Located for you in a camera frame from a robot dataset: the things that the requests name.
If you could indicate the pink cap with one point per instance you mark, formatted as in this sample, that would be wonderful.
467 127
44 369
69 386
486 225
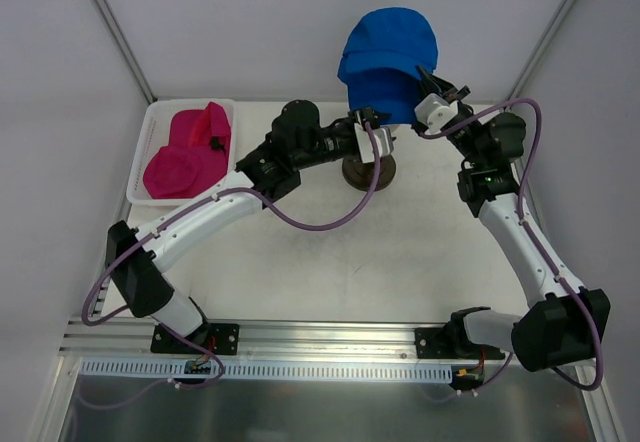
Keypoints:
176 172
209 127

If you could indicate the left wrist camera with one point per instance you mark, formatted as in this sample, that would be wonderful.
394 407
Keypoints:
370 147

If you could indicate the aluminium rail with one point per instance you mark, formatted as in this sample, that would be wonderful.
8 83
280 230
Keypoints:
264 340

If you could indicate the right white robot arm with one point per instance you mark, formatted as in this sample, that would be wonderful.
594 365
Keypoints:
565 321

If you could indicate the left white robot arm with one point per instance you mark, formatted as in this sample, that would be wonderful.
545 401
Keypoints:
137 258

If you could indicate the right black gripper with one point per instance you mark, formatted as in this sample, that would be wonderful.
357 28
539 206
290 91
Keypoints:
445 89

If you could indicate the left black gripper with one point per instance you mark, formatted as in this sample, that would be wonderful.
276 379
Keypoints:
364 117

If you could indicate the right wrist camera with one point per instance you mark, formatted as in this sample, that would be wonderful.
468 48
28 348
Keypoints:
433 113

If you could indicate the white slotted cable duct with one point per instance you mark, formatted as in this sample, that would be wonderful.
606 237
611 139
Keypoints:
155 368

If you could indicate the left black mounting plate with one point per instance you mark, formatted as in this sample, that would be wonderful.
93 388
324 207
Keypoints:
219 338

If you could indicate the white plastic basket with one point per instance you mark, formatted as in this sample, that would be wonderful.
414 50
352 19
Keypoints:
155 134

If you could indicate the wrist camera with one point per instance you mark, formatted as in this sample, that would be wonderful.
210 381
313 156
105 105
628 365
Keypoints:
370 147
433 113

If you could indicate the black mounting plate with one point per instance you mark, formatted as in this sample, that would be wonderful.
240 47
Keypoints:
430 344
219 338

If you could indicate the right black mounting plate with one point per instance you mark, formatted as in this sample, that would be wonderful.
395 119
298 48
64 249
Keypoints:
430 344

